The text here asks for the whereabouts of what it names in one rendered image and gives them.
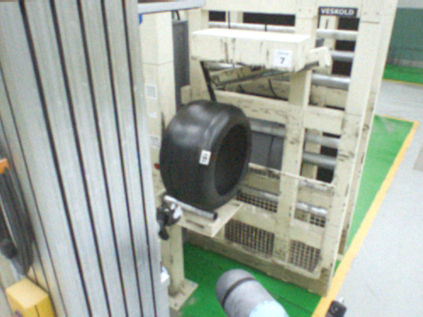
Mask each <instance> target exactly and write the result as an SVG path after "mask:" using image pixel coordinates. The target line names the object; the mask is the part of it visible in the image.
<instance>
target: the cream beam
mask: <svg viewBox="0 0 423 317"><path fill-rule="evenodd" d="M313 38H314V36H312V35H302V34H291V33H269V32H260V31H240V30H229V29H218V28H211V29H208V30H204V31H195V32H191V33H190V44H191V59H193V60H199V61H205V62H211V63H223V64H235V65H241V66H247V67H254V68H260V69H266V70H283V71H290V72H296V71H298V70H300V69H302V68H303V66H304V60H305V54H306V52H308V51H309V50H311V49H312V44H313ZM275 49H278V50H287V51H292V60H291V68H288V67H281V66H275V65H273V63H274V53H275Z"/></svg>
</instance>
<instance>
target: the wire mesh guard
mask: <svg viewBox="0 0 423 317"><path fill-rule="evenodd" d="M250 167H252V168H255V169H258V170H263V171H266V177H265V178H268V177H267V172H272V173H275V174H278V175H283V176H285V177H289V178H290V182H291V178H292V179H298V180H299V184H300V181H305V182H308V183H312V184H314V187H315V185H317V186H324V187H325V189H326V187H328V188H331V194H329V195H331V198H328V199H330V203H328V204H329V208H328V213H327V216H326V224H325V228H324V238H323V240H322V241H323V243H322V244H321V245H322V247H321V252H320V258H319V264H318V265H316V266H318V269H317V273H316V276H315V275H312V272H310V271H306V270H303V269H304V268H303V267H302V268H303V269H301V268H298V265H297V266H295V264H293V265H290V264H287V263H285V262H286V258H285V260H283V259H281V260H279V259H273V255H272V256H271V257H272V258H271V257H270V256H267V255H265V254H264V253H261V250H260V253H257V252H256V251H257V250H256V251H254V250H251V249H250V248H248V247H242V246H240V245H237V243H234V242H231V238H232V237H231V228H230V230H229V231H230V233H228V234H230V240H229V241H227V240H228V239H227V237H228V236H227V230H228V229H227V230H226V240H224V239H223V237H222V236H221V237H222V238H220V237H217V236H218V235H216V234H215V236H213V237H211V238H214V239H215V240H217V241H222V242H224V243H227V244H229V245H231V246H233V247H238V248H240V249H242V250H244V251H246V252H249V253H254V254H256V255H258V256H260V257H262V258H264V259H268V260H271V261H273V262H276V263H278V264H281V265H283V266H286V267H289V268H291V269H293V270H296V271H300V272H303V273H304V274H306V275H309V276H312V277H315V278H318V279H319V278H320V271H321V265H322V260H323V253H324V249H325V244H326V237H327V232H328V228H329V224H330V219H331V208H332V204H333V198H334V195H335V190H336V185H330V184H326V183H324V182H320V181H316V180H312V179H306V178H304V177H301V176H298V175H293V174H289V173H287V172H280V171H278V170H273V169H270V168H266V167H264V166H260V165H255V164H249V170H250ZM272 173H271V179H272ZM228 227H230V226H228ZM282 260H283V261H285V262H283V261H282Z"/></svg>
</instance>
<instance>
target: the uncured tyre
mask: <svg viewBox="0 0 423 317"><path fill-rule="evenodd" d="M251 150H252V130H251V124H250V122H249V120H248V117H247V116H246V115H245V114H244V113H243V110H242V109H240V108H238V107H237V106H236V105H234V104H230V103H219V102H215V101H210V100H206V99H199V100H194V101H191V102H189V103H187V104H186V105H185V106H183V107H182V108H181V109H180V110H179V111H178V112H177V113H176V114H175V115H174V116H173V118H172V120H171V121H170V123H169V124H168V125H167V127H166V130H165V133H164V136H163V138H162V142H161V144H160V148H159V173H160V177H161V179H162V182H163V184H164V187H165V189H166V191H167V193H169V194H170V195H171V196H172V197H173V198H174V199H175V200H180V201H182V202H184V203H187V204H190V205H192V206H194V207H197V205H202V207H204V208H201V209H207V210H215V209H218V208H219V207H222V206H224V205H226V204H227V203H229V202H230V200H232V199H233V198H234V197H235V195H236V194H237V191H238V190H239V188H240V186H241V185H242V183H243V181H244V177H245V175H246V172H247V170H248V166H249V163H250V158H251ZM202 151H209V152H210V155H209V165H206V164H201V163H200V159H201V152H202ZM171 193H172V194H171ZM173 194H174V195H173ZM178 196H179V197H178Z"/></svg>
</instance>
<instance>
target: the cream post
mask: <svg viewBox="0 0 423 317"><path fill-rule="evenodd" d="M140 35H141V44H142V69H143V77H144V86H145V83H147V84H151V85H155V86H156V90H157V99H154V98H150V97H147V94H146V86H145V95H146V112H147V129H148V137H149V134H150V135H153V136H159V142H160V144H161V142H162V138H163V136H164V133H165V130H166V127H167V125H168V124H169V123H170V121H171V120H172V118H173V116H174V115H175V88H174V57H173V42H172V26H171V12H165V13H158V14H144V15H142V23H141V25H140ZM149 111H151V112H154V113H156V115H157V118H154V117H149ZM149 147H150V155H151V164H152V181H153V198H154V195H155V194H156V193H157V192H159V191H160V190H162V189H163V188H164V184H163V182H162V179H161V177H160V173H159V170H157V169H156V168H155V167H154V165H156V164H157V165H159V148H156V147H151V146H150V137H149ZM166 230H167V233H168V234H169V236H170V238H169V239H168V241H163V240H161V239H160V236H159V234H158V239H159V240H160V258H161V261H162V266H164V268H165V270H166V271H167V273H168V276H169V277H170V284H169V285H168V295H170V296H171V297H173V298H175V296H176V295H177V294H178V293H179V292H180V286H181V287H182V288H183V287H184V272H183V257H182V240H181V226H180V225H177V224H174V225H172V226H170V227H166Z"/></svg>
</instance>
